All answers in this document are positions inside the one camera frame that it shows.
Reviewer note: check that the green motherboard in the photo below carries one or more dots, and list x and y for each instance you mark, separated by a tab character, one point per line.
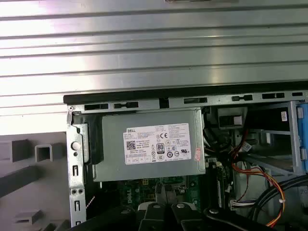
144	190

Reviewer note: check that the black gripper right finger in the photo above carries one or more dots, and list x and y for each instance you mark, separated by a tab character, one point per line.
183	219

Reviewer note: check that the grey power supply unit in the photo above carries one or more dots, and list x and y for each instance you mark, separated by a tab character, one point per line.
113	154

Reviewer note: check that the blue plastic drive latch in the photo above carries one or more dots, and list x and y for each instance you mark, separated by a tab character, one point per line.
303	134

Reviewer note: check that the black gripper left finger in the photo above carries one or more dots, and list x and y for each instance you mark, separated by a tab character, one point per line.
154	219

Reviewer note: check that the grey metal drive cage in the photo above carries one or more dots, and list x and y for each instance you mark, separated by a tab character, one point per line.
293	134

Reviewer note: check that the grey parts rack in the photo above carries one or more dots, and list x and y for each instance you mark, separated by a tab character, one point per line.
55	183

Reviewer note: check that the black open PC case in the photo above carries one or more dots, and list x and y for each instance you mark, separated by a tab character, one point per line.
108	98

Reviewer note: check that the black RAM slot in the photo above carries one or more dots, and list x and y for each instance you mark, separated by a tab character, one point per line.
221	190

